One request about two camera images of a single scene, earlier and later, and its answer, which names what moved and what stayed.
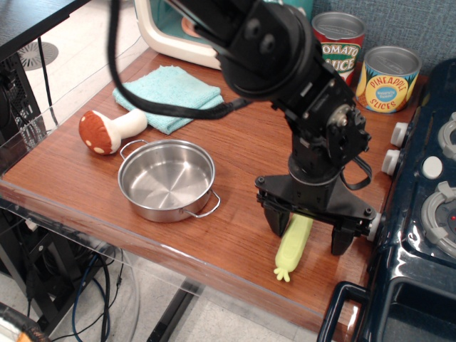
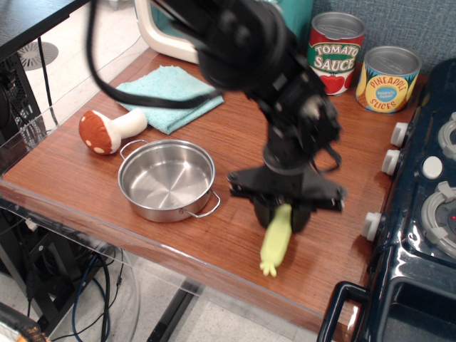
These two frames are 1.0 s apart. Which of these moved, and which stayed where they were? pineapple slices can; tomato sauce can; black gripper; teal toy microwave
Moved: black gripper
Stayed: teal toy microwave; tomato sauce can; pineapple slices can
